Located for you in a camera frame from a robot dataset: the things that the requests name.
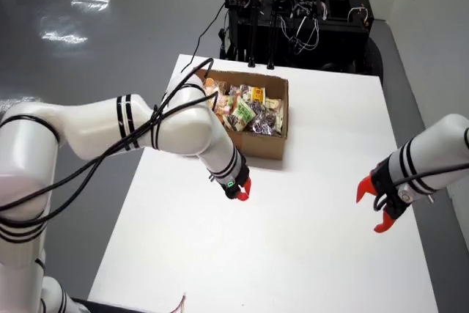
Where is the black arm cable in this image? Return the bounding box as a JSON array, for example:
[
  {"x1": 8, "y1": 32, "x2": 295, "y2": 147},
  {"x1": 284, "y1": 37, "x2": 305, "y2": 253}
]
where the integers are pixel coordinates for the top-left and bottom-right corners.
[
  {"x1": 0, "y1": 58, "x2": 221, "y2": 230},
  {"x1": 372, "y1": 162, "x2": 469, "y2": 212}
]

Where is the pastel marshmallow candy bag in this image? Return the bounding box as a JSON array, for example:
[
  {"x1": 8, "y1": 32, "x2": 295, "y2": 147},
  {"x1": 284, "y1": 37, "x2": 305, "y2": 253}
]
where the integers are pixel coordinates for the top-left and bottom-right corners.
[{"x1": 213, "y1": 92, "x2": 239, "y2": 117}]

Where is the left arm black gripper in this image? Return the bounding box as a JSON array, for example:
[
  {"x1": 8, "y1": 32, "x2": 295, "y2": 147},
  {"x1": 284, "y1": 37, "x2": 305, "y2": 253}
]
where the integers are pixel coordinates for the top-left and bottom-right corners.
[{"x1": 223, "y1": 166, "x2": 254, "y2": 202}]

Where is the white snack packet green print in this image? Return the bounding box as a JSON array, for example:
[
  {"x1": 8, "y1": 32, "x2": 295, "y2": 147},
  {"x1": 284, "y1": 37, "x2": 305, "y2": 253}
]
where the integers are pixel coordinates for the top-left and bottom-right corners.
[{"x1": 223, "y1": 95, "x2": 256, "y2": 132}]

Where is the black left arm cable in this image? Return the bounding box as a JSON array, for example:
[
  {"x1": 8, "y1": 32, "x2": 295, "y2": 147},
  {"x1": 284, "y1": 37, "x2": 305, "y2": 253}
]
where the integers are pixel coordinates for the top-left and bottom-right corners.
[{"x1": 0, "y1": 58, "x2": 221, "y2": 230}]

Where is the black equipment cart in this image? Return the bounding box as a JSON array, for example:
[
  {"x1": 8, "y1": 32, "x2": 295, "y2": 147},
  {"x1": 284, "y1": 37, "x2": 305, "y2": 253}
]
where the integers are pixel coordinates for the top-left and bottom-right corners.
[{"x1": 218, "y1": 0, "x2": 384, "y2": 83}]

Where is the brown cardboard box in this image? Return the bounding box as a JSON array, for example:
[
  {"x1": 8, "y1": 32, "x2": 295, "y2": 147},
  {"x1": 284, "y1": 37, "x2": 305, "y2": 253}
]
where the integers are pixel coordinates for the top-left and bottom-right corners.
[{"x1": 191, "y1": 67, "x2": 290, "y2": 161}]

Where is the pink white wire bundle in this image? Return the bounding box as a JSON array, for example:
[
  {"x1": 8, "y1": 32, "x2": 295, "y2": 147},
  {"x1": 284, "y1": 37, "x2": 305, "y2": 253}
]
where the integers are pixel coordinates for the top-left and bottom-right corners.
[{"x1": 174, "y1": 290, "x2": 188, "y2": 313}]

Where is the white beige snack packet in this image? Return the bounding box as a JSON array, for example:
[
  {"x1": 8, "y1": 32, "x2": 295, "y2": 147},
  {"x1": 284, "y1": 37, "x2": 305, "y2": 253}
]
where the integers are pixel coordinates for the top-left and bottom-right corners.
[{"x1": 263, "y1": 97, "x2": 285, "y2": 135}]

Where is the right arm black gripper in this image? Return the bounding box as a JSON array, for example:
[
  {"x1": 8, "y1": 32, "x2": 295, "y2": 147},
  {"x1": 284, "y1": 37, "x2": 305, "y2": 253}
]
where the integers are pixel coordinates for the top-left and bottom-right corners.
[{"x1": 355, "y1": 161, "x2": 407, "y2": 233}]

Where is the yellow label snack packet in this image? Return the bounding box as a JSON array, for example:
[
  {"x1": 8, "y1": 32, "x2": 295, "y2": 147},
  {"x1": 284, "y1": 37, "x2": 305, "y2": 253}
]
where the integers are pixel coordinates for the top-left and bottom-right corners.
[{"x1": 240, "y1": 84, "x2": 267, "y2": 105}]

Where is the orange round cracker bag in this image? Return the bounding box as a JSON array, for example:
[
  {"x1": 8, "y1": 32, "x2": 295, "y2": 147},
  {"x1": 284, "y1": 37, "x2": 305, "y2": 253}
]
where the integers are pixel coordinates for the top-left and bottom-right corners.
[{"x1": 202, "y1": 77, "x2": 221, "y2": 97}]

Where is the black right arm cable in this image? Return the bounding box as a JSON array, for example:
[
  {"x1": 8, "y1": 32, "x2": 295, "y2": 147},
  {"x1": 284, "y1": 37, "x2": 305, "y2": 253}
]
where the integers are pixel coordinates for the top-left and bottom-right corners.
[{"x1": 372, "y1": 162, "x2": 469, "y2": 212}]

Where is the black stand pole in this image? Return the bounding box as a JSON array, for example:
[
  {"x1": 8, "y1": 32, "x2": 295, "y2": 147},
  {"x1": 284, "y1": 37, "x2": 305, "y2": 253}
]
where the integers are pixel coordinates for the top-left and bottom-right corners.
[
  {"x1": 266, "y1": 0, "x2": 285, "y2": 71},
  {"x1": 247, "y1": 0, "x2": 262, "y2": 69}
]

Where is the black floor cable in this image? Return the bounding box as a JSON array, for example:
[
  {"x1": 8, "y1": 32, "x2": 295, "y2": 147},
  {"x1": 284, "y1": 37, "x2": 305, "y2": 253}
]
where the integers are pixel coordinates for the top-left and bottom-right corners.
[{"x1": 188, "y1": 1, "x2": 226, "y2": 70}]

